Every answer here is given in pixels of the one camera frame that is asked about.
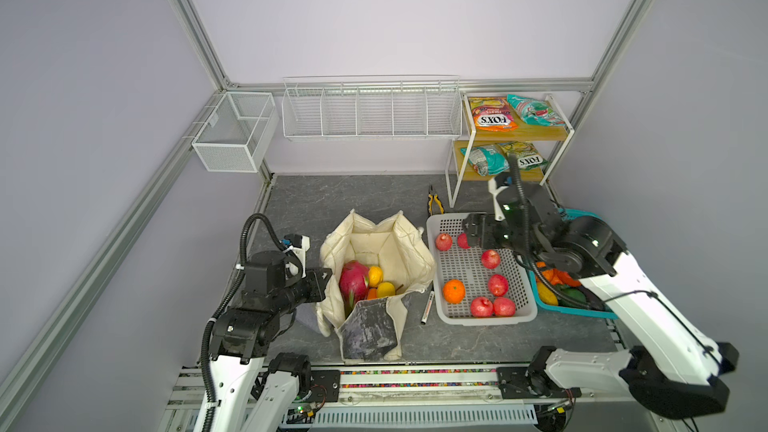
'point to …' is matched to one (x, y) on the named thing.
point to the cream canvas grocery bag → (374, 331)
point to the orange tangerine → (454, 291)
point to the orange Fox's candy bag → (492, 114)
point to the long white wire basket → (362, 107)
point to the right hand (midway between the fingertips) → (476, 224)
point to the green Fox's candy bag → (528, 154)
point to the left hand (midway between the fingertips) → (331, 277)
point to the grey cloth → (307, 313)
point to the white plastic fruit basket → (476, 285)
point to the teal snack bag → (486, 160)
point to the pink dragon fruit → (353, 284)
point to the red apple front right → (504, 307)
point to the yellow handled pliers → (432, 194)
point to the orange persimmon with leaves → (372, 293)
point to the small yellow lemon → (385, 289)
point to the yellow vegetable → (547, 296)
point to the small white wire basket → (238, 134)
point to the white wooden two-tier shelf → (549, 140)
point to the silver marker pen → (427, 307)
